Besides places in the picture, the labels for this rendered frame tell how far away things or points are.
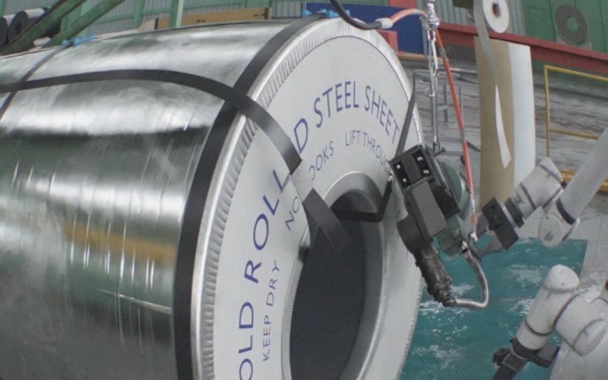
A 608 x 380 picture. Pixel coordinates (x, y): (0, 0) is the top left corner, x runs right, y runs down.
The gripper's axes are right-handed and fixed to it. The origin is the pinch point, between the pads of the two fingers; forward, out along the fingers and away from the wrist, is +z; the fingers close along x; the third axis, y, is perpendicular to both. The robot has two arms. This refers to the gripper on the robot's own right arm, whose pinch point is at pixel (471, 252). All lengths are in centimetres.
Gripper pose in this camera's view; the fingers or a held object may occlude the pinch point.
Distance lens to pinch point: 224.9
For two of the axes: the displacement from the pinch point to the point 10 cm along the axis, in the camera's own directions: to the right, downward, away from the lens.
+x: 4.9, 7.4, -4.6
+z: -7.7, 6.2, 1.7
